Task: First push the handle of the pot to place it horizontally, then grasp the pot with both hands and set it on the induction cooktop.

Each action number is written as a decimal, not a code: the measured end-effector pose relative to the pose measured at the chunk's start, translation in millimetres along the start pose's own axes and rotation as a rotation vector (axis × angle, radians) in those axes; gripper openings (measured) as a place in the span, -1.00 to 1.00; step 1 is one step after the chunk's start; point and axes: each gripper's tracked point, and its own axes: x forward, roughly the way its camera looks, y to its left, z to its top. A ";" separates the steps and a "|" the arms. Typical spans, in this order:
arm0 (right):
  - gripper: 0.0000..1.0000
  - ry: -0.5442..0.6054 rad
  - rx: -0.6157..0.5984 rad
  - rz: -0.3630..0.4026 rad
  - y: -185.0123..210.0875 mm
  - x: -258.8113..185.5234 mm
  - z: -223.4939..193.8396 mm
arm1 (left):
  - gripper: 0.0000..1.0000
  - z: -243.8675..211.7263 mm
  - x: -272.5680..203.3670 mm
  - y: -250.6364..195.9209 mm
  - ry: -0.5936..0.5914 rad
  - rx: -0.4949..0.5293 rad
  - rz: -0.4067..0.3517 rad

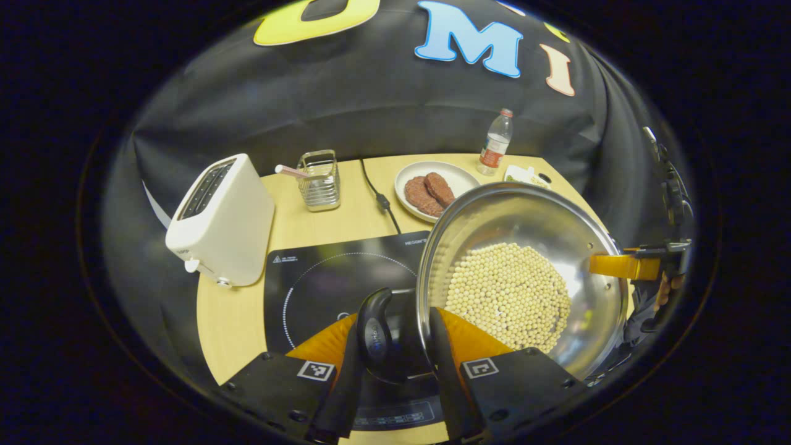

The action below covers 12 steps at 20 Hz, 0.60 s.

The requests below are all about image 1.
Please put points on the white divided grain tray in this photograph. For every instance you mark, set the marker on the white divided grain tray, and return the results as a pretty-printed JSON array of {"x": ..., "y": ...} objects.
[{"x": 522, "y": 176}]

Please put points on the pile of yellow soybeans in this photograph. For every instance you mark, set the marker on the pile of yellow soybeans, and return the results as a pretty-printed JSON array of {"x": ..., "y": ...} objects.
[{"x": 507, "y": 296}]

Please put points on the pink stick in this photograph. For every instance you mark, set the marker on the pink stick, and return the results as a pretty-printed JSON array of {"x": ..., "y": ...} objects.
[{"x": 289, "y": 170}]

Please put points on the clear plastic bottle red label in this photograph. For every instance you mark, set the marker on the clear plastic bottle red label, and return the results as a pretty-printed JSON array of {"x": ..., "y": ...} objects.
[{"x": 494, "y": 145}]

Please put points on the black induction cooktop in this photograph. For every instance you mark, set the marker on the black induction cooktop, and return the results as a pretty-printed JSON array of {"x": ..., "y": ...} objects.
[{"x": 321, "y": 290}]

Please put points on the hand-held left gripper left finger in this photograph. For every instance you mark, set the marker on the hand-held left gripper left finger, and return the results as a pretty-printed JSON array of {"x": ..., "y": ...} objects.
[{"x": 349, "y": 395}]

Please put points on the white toaster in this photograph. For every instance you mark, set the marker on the white toaster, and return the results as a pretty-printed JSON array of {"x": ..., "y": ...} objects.
[{"x": 228, "y": 228}]

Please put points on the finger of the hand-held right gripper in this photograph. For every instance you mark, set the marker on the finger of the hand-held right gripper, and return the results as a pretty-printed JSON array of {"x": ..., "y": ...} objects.
[{"x": 624, "y": 267}]

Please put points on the white round plate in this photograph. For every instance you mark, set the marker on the white round plate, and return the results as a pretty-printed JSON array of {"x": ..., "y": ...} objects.
[{"x": 460, "y": 179}]

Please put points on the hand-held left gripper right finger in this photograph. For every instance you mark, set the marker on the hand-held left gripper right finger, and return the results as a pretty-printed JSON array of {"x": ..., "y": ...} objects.
[{"x": 448, "y": 395}]

